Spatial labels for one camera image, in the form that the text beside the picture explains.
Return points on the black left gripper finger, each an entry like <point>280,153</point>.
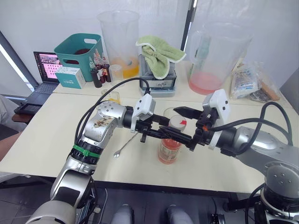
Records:
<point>161,120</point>
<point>168,133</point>

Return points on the black laptop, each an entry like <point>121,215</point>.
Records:
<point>47,70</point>

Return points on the dark packet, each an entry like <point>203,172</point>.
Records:
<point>259,96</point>

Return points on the grey rounded shape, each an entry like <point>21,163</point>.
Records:
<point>122,214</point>

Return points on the white and blue packet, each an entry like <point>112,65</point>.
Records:
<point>245,85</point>

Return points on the orange juice bottle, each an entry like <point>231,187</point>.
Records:
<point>169,150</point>

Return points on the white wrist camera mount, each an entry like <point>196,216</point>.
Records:
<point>144,103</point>
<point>219,100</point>

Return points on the square glass bottle yellow liquid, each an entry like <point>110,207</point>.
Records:
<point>115,96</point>

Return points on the black table frame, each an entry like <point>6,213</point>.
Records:
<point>163,187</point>

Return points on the dark slanted wall frame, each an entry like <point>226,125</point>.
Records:
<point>16,61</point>

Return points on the brown stick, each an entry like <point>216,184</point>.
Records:
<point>271,92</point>

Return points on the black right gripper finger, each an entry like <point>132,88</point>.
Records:
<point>190,142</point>
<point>188,113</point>

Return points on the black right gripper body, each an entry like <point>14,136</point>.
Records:
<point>203,133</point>

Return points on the green towel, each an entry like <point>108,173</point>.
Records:
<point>161,54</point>

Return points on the clear jug with orange liquid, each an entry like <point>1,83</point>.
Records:
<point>119,46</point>

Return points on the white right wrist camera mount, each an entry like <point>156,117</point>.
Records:
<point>219,100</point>

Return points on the clear juice bottle cap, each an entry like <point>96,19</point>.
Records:
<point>177,122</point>

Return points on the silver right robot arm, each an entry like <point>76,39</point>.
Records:
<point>261,144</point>

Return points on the dark red item in basket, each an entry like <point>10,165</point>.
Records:
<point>81,51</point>

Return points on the teal and white carton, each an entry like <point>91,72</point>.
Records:
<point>70,80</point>

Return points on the seated person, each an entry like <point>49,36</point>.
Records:
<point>7,116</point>

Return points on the clear jug with pink liquid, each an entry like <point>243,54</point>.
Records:
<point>210,81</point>

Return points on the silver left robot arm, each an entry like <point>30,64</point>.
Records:
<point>102,126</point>

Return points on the clear plastic bag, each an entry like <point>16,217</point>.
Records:
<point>264,77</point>

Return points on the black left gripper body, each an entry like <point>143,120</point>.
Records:
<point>146,124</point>

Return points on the clear drinking glass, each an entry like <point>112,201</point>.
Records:
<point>166,113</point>

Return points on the black window post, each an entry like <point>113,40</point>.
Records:
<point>188,25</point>

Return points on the black flat device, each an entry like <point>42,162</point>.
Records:
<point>26,108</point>

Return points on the small clear plastic cup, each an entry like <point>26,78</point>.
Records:
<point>116,72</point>

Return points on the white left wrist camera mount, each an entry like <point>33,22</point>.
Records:
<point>144,103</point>

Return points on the grey plastic storage box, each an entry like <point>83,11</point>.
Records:
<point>161,86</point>

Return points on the teal plastic basket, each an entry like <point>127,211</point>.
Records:
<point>91,58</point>

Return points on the small dark red sauce bottle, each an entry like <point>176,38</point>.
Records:
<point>107,72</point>
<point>96,79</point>
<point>101,70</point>

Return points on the long metal spoon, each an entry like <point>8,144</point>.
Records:
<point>117,154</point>

